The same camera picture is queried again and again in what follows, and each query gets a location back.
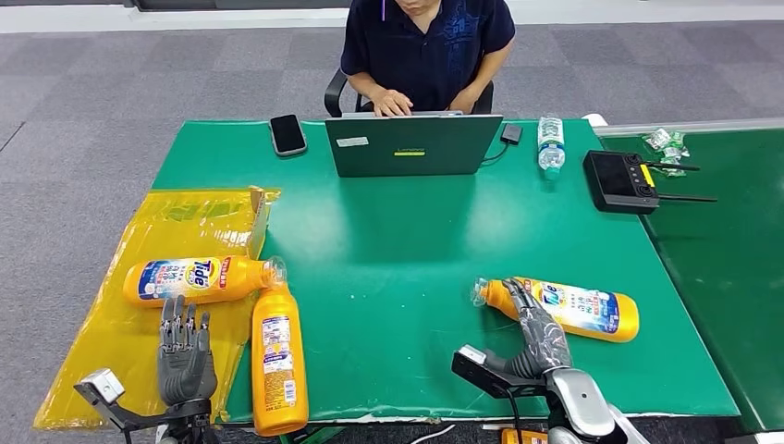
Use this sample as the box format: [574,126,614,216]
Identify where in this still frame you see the person's left hand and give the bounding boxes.
[448,85,482,115]

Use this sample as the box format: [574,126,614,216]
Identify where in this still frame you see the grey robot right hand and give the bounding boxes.
[500,277,574,380]

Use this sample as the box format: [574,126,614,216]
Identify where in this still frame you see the person's right hand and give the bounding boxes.
[370,88,414,117]

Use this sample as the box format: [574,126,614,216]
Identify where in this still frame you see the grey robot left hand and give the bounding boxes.
[157,295,219,407]

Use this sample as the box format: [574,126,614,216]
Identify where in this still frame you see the orange Tide detergent bottle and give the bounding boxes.
[122,255,288,308]
[500,427,549,444]
[251,284,310,438]
[470,277,641,344]

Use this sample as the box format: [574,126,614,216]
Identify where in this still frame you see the clear plastic water bottle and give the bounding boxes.
[536,116,567,182]

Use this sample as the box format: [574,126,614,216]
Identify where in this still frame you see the dark green laptop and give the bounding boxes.
[325,110,505,179]

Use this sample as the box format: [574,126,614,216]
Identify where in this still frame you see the person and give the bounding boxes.
[339,0,517,117]

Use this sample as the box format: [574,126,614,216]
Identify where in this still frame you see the black office chair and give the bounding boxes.
[323,68,495,117]

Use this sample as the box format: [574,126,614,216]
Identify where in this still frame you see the black smartphone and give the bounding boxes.
[268,114,309,157]

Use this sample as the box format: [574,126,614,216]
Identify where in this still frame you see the yellow plastic sheet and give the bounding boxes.
[33,185,283,430]

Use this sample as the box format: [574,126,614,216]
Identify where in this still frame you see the green table mat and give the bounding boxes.
[151,117,741,426]
[596,127,784,433]

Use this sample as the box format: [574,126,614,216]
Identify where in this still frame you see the green plastic piece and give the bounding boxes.
[278,425,348,444]

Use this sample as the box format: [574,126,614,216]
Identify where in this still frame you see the black remote controller with antennas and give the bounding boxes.
[582,150,717,216]

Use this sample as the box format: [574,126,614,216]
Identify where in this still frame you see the crumpled green white wrappers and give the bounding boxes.
[643,127,692,179]

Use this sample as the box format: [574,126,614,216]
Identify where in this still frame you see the black right camera bracket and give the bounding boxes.
[451,350,549,400]

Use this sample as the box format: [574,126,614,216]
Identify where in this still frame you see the black camera bracket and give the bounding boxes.
[73,384,213,433]
[451,350,549,400]

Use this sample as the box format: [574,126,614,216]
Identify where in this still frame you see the black right camera cable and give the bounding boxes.
[505,388,525,444]

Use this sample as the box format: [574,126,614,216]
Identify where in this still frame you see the black left camera bracket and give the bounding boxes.
[73,384,213,433]

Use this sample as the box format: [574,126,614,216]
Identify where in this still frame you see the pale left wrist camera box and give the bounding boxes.
[80,368,126,406]

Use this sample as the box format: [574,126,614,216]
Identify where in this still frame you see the white cable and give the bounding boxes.
[407,423,458,444]

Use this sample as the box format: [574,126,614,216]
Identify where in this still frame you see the grey metal table rail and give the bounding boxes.
[594,116,784,137]

